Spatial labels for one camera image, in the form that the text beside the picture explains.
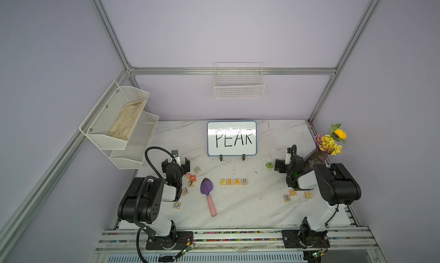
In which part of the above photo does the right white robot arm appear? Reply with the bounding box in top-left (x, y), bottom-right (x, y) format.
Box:
top-left (275, 156), bottom-right (362, 249)

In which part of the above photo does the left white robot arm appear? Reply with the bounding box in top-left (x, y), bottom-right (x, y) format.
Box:
top-left (117, 146), bottom-right (190, 250)

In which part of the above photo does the blue framed whiteboard PEAR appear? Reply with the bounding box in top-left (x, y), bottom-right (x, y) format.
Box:
top-left (207, 121), bottom-right (258, 160)

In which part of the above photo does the wooden block blue O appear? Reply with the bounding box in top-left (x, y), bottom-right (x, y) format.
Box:
top-left (194, 166), bottom-right (202, 174)

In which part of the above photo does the wooden block blue C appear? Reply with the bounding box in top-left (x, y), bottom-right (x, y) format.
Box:
top-left (173, 202), bottom-right (182, 210)

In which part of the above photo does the wooden block blue X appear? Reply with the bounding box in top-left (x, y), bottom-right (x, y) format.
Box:
top-left (283, 194), bottom-right (291, 202)

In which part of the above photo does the yellow artificial flower bouquet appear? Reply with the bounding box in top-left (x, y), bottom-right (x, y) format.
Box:
top-left (315, 124), bottom-right (348, 155)

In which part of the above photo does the beige cloth in shelf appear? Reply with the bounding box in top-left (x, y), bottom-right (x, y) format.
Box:
top-left (108, 99), bottom-right (147, 141)

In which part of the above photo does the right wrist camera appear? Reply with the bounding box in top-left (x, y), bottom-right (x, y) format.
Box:
top-left (285, 149), bottom-right (292, 166)

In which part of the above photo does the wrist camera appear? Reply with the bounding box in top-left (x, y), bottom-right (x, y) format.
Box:
top-left (171, 150), bottom-right (181, 165)
top-left (285, 149), bottom-right (292, 166)

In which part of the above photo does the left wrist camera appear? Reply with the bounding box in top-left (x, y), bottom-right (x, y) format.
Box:
top-left (171, 150), bottom-right (181, 165)

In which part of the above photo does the purple trowel pink handle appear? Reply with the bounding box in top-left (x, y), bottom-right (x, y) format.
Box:
top-left (200, 178), bottom-right (217, 217)

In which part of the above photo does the white mesh wall shelf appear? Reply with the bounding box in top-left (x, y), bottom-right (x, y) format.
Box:
top-left (79, 82), bottom-right (159, 170)

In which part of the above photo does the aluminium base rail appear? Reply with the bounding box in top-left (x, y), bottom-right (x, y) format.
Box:
top-left (95, 226), bottom-right (379, 253)

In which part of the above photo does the white wire wall basket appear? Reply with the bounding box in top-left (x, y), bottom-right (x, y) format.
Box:
top-left (214, 62), bottom-right (265, 99)

